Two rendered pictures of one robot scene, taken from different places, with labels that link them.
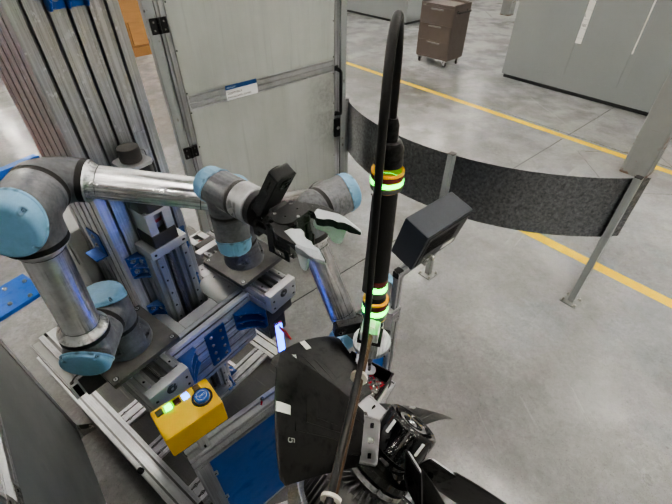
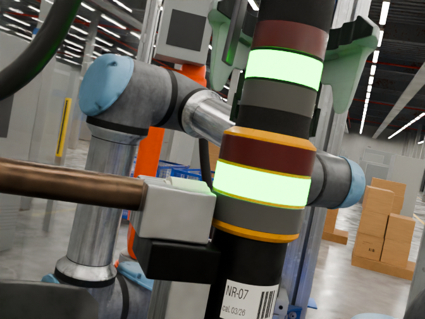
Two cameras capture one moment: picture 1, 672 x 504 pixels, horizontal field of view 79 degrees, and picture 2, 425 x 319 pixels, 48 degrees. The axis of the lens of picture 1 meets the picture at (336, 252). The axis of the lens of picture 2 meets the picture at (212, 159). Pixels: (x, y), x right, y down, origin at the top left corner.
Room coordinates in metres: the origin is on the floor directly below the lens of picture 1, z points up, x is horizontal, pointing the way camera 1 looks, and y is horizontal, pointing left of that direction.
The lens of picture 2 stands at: (0.32, -0.24, 1.57)
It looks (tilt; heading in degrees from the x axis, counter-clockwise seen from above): 3 degrees down; 58
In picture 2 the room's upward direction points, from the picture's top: 11 degrees clockwise
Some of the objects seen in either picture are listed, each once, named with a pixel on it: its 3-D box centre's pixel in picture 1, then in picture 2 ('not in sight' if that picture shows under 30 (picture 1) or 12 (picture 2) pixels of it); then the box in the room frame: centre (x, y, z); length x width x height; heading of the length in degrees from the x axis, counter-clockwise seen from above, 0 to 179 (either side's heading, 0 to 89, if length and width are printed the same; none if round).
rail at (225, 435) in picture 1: (309, 374); not in sight; (0.80, 0.09, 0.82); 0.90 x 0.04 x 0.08; 131
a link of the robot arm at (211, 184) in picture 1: (223, 191); not in sight; (0.70, 0.23, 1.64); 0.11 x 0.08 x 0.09; 51
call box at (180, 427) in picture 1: (190, 416); not in sight; (0.54, 0.39, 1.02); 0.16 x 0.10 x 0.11; 131
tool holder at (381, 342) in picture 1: (372, 331); (217, 297); (0.45, -0.06, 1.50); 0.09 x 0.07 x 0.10; 166
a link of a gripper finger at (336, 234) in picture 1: (337, 231); (346, 71); (0.57, 0.00, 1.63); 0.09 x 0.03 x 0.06; 73
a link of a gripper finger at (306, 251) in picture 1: (304, 256); (225, 49); (0.50, 0.05, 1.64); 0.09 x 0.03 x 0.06; 29
